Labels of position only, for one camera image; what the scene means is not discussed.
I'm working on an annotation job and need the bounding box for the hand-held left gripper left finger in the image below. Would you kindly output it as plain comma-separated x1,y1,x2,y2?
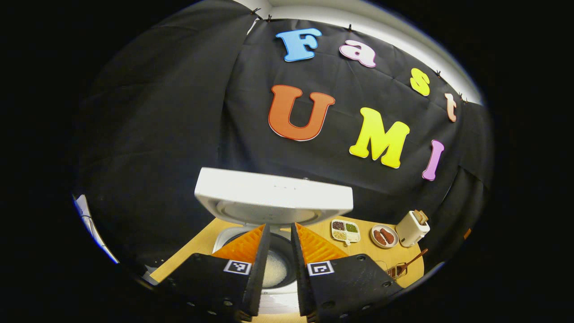
157,223,272,323

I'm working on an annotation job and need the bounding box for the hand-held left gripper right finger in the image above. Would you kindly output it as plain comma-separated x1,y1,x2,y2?
291,222,404,323

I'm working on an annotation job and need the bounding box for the white rice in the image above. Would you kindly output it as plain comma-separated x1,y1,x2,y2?
262,262,287,288

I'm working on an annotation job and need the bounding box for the white rice cooker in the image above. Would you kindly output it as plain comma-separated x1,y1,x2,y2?
194,167,354,314

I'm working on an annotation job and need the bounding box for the clear chopstick holder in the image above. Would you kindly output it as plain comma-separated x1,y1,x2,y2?
387,262,409,281

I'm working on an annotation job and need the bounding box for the brown wooden spoon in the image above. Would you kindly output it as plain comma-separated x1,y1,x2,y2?
397,249,429,276

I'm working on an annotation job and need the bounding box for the white divided grain dish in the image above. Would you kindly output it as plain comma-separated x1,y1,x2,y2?
331,219,361,246

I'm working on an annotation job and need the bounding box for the white round plate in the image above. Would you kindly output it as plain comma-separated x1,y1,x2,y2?
370,224,399,249

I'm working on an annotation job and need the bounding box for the white toaster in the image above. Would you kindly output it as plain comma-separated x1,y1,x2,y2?
396,210,431,247

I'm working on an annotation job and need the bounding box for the black backdrop cloth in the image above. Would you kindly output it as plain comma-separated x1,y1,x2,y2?
72,0,494,274

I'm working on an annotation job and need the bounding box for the white side desk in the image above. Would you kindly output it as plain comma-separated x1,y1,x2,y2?
74,194,119,265

